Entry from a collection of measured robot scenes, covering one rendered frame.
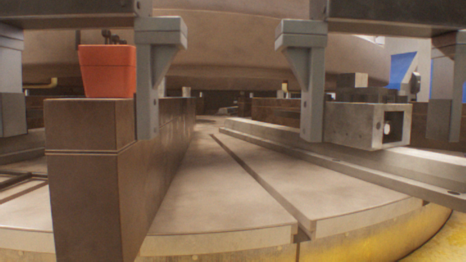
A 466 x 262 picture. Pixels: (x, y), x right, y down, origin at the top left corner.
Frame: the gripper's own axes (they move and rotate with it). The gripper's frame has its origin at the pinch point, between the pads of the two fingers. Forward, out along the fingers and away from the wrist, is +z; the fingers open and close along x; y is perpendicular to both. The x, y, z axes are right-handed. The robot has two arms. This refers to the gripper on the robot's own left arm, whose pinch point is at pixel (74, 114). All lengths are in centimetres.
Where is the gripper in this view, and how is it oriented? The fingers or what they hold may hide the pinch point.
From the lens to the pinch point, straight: 25.2
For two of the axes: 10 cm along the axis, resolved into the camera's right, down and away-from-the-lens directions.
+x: -10.0, -0.1, -0.3
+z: -0.1, 10.0, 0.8
